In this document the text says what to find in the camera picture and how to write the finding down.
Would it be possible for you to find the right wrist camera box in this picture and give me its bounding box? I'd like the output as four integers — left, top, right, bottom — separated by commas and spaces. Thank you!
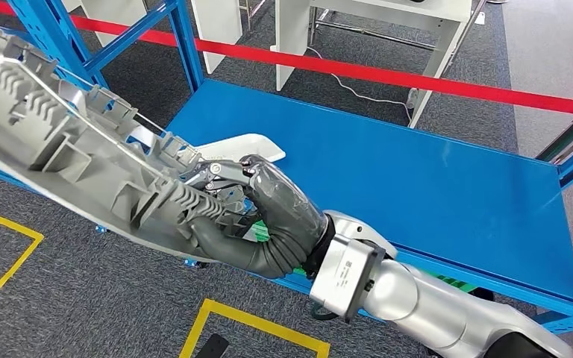
308, 234, 387, 323

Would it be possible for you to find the white board panel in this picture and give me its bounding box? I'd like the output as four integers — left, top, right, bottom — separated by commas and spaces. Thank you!
63, 0, 149, 48
191, 0, 244, 74

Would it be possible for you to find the red barrier belt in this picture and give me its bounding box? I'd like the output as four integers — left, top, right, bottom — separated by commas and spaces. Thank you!
0, 0, 573, 116

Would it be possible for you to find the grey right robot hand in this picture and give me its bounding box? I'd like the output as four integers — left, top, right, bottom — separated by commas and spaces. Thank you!
182, 154, 330, 280

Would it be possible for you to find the black ribbed tube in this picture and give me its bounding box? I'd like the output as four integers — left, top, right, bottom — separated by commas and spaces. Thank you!
466, 287, 496, 304

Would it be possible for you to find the grey wheel hubcap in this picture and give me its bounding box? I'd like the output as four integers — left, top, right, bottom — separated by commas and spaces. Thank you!
0, 19, 253, 263

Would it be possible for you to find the white plastic trim part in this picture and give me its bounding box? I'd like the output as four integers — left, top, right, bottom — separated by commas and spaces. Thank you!
129, 124, 287, 165

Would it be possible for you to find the white power cable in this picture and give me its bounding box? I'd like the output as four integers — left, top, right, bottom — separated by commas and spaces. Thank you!
306, 45, 419, 122

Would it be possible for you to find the white desk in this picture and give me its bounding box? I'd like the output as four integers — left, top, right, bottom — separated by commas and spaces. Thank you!
270, 0, 488, 131

